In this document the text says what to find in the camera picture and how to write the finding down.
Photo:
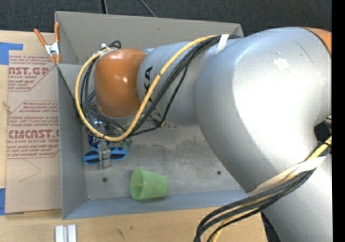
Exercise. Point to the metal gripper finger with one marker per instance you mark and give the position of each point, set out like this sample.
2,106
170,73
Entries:
100,158
107,157

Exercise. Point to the grey metal bin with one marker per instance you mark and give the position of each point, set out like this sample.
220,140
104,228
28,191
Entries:
175,154

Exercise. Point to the green plastic cup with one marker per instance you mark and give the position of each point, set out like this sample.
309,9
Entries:
149,185

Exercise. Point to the blue sunglasses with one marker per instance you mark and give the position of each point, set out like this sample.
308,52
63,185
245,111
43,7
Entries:
117,154

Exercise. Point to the brown cardboard board red print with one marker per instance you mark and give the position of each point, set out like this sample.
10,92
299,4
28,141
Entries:
29,176

